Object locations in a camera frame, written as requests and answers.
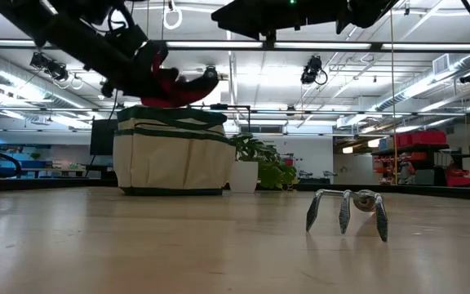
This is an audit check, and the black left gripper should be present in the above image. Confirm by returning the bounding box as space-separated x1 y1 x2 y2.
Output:
116 39 220 99

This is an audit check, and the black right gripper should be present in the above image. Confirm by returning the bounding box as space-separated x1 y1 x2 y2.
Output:
211 0 350 40

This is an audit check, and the red gardening glove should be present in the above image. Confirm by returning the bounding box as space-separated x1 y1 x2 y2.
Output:
140 51 214 109

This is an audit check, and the cream canvas gardening bag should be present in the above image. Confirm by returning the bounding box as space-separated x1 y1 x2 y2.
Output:
112 105 237 197

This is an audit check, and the wooden-handled metal hand rake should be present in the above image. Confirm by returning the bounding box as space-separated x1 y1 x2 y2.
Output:
305 188 389 243

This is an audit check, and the green plant in white pot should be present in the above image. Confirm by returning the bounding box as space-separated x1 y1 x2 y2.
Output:
228 132 300 194

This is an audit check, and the black computer monitor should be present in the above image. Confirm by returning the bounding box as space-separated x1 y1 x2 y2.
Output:
90 118 118 156

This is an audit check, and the blue storage shelf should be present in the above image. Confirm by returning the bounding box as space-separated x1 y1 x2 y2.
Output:
0 143 52 180

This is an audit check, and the red storage bin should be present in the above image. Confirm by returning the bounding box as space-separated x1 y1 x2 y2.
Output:
396 130 448 148

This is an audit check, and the black shelving unit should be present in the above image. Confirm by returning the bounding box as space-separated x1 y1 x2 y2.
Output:
383 142 470 188

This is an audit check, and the white cable loop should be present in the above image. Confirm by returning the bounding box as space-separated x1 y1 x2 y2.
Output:
162 0 184 31

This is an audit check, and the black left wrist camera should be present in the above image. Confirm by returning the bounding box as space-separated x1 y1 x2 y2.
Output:
104 24 149 56

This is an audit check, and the black hanging cable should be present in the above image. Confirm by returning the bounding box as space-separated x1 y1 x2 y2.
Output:
84 93 118 176

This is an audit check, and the black overhead frame beam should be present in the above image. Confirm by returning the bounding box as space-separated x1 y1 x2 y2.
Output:
0 39 470 52

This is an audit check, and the black table frame rail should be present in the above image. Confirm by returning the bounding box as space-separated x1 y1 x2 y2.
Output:
0 175 470 203

